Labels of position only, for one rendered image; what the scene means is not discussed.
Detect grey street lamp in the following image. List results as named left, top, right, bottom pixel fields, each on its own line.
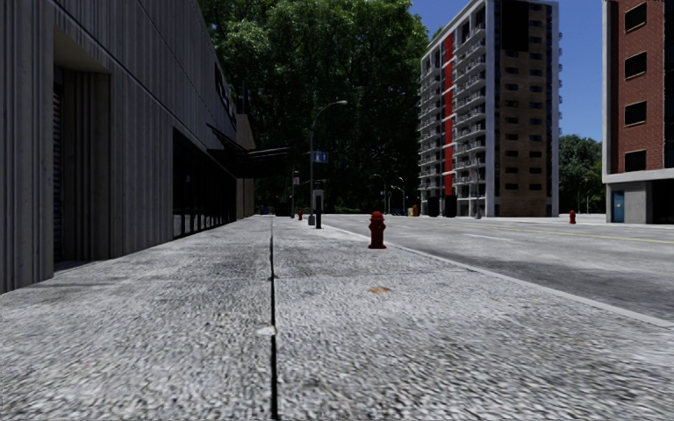
left=307, top=99, right=349, bottom=227
left=390, top=175, right=407, bottom=217

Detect trees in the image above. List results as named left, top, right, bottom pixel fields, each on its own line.
left=558, top=133, right=606, bottom=215
left=198, top=0, right=430, bottom=216

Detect brown and white apartment tower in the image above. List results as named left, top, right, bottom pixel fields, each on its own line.
left=417, top=0, right=563, bottom=218

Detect grey ribbed concrete building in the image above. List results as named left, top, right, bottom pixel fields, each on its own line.
left=0, top=0, right=291, bottom=295

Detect red brick building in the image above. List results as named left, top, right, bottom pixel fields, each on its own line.
left=601, top=0, right=674, bottom=225

